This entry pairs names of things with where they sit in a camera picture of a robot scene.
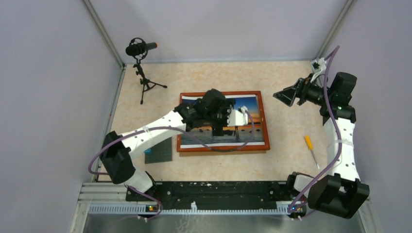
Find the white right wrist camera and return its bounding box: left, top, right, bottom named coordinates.
left=310, top=57, right=327, bottom=75

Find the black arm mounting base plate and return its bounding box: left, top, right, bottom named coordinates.
left=125, top=181, right=299, bottom=210

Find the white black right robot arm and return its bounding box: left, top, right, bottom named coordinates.
left=273, top=72, right=370, bottom=219

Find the yellow handled screwdriver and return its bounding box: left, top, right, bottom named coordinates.
left=304, top=135, right=321, bottom=169

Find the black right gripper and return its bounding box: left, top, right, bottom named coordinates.
left=274, top=73, right=333, bottom=107

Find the red wooden photo frame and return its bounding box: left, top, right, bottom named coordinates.
left=177, top=91, right=270, bottom=152

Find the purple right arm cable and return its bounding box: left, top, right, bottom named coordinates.
left=288, top=45, right=343, bottom=221

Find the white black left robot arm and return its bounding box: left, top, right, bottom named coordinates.
left=98, top=89, right=248, bottom=201

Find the grey lego baseplate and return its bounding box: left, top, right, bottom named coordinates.
left=144, top=138, right=172, bottom=164

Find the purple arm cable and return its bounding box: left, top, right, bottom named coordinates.
left=288, top=45, right=343, bottom=221
left=88, top=109, right=255, bottom=222

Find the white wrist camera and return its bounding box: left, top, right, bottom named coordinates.
left=227, top=106, right=249, bottom=127
left=310, top=57, right=327, bottom=75

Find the black microphone tripod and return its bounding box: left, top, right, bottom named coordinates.
left=133, top=63, right=168, bottom=104

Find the blue lego brick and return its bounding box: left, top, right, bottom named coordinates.
left=144, top=148, right=152, bottom=154

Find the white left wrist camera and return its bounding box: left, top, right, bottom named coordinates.
left=227, top=106, right=249, bottom=127

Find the sunset photo print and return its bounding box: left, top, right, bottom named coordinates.
left=190, top=94, right=265, bottom=147

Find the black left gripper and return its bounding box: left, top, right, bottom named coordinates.
left=205, top=98, right=235, bottom=135

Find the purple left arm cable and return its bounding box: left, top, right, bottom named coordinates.
left=88, top=109, right=255, bottom=222

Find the aluminium front rail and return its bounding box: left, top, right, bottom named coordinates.
left=77, top=182, right=371, bottom=216

